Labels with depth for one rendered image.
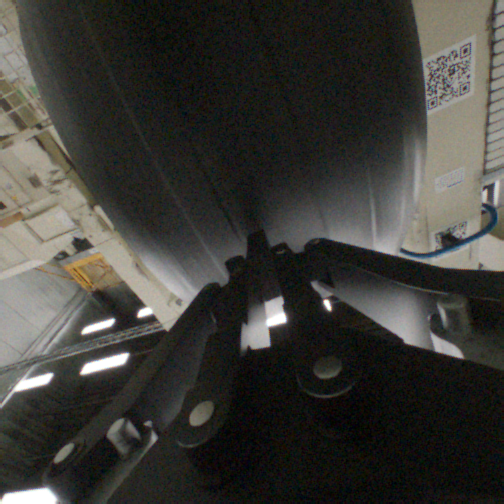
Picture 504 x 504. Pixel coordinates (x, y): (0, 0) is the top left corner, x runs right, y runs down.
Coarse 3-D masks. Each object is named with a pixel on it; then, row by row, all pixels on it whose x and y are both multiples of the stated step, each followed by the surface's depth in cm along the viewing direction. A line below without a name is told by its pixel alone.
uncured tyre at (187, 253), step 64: (64, 0) 18; (128, 0) 17; (192, 0) 17; (256, 0) 17; (320, 0) 17; (384, 0) 17; (64, 64) 18; (128, 64) 18; (192, 64) 18; (256, 64) 18; (320, 64) 18; (384, 64) 18; (64, 128) 21; (128, 128) 18; (192, 128) 19; (256, 128) 19; (320, 128) 19; (384, 128) 20; (128, 192) 20; (192, 192) 20; (256, 192) 21; (320, 192) 21; (384, 192) 22; (192, 256) 23
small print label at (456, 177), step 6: (462, 168) 45; (450, 174) 45; (456, 174) 45; (462, 174) 46; (438, 180) 46; (444, 180) 46; (450, 180) 46; (456, 180) 46; (462, 180) 46; (438, 186) 46; (444, 186) 46; (450, 186) 46; (438, 192) 47
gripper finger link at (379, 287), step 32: (320, 256) 12; (352, 256) 10; (384, 256) 9; (352, 288) 11; (384, 288) 8; (416, 288) 7; (448, 288) 6; (480, 288) 6; (384, 320) 9; (416, 320) 8; (480, 320) 6
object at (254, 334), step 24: (240, 264) 15; (240, 288) 12; (240, 312) 10; (264, 312) 14; (216, 336) 8; (240, 336) 8; (264, 336) 11; (216, 360) 7; (240, 360) 7; (216, 384) 6; (240, 384) 6; (192, 408) 5; (216, 408) 5; (240, 408) 5; (192, 432) 5; (216, 432) 5; (240, 432) 5; (192, 456) 5; (216, 456) 5
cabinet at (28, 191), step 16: (0, 160) 339; (16, 160) 358; (0, 176) 348; (16, 176) 352; (32, 176) 373; (0, 192) 360; (16, 192) 359; (32, 192) 365; (0, 208) 373; (16, 208) 373
